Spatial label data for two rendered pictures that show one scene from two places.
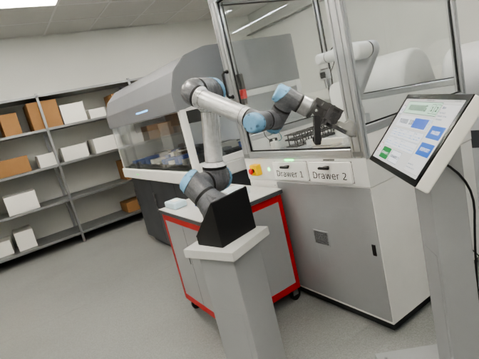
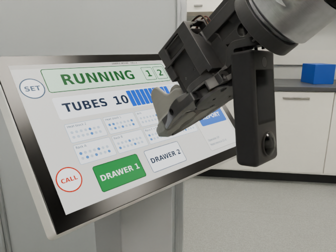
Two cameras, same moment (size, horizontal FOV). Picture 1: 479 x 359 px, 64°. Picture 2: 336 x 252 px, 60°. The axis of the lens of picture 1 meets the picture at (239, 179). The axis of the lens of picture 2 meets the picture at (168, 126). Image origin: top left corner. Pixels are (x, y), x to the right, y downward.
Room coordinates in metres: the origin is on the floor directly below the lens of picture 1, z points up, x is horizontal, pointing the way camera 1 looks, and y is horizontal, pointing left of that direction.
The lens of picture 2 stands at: (1.79, -0.23, 1.21)
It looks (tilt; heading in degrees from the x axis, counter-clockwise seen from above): 15 degrees down; 219
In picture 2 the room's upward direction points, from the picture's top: straight up
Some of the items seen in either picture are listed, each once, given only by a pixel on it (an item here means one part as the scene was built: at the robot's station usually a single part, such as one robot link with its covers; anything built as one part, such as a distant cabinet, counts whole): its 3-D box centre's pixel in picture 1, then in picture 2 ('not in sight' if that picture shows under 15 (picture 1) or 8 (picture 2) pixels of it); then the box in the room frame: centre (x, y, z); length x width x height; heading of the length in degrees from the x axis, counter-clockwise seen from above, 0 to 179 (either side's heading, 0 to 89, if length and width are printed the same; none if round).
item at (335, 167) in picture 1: (329, 172); not in sight; (1.92, -0.46, 0.87); 0.29 x 0.02 x 0.11; 31
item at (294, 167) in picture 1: (289, 170); not in sight; (2.19, -0.30, 0.87); 0.29 x 0.02 x 0.11; 31
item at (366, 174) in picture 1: (349, 149); not in sight; (2.41, -0.74, 0.87); 1.02 x 0.95 x 0.14; 31
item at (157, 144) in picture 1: (198, 132); not in sight; (3.83, 0.29, 1.13); 1.78 x 1.14 x 0.45; 31
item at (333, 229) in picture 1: (362, 218); not in sight; (2.40, -0.74, 0.40); 1.03 x 0.95 x 0.80; 31
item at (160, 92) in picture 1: (204, 154); not in sight; (3.85, 0.28, 0.89); 1.86 x 1.21 x 1.78; 31
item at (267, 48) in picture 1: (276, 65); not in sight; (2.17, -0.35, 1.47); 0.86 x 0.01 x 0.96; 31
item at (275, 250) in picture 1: (231, 253); not in sight; (2.39, 0.17, 0.38); 0.62 x 0.58 x 0.76; 31
